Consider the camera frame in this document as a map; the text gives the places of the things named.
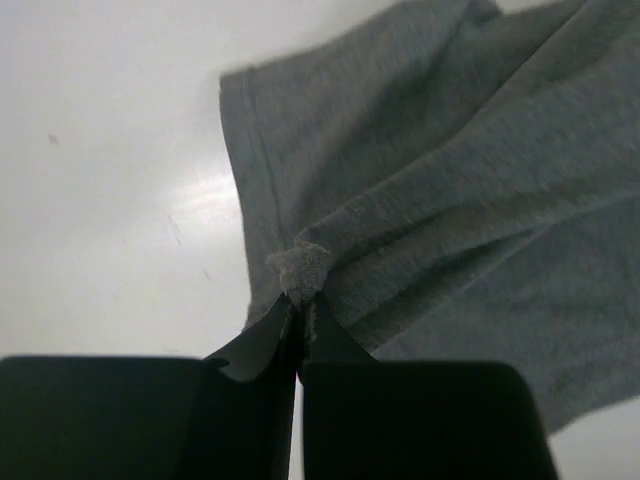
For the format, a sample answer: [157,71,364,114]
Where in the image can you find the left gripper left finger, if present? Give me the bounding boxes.
[1,298,298,479]

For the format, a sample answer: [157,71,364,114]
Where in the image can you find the grey shorts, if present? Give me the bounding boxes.
[220,1,639,432]

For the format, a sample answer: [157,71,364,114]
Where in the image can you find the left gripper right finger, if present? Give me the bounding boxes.
[299,296,558,480]

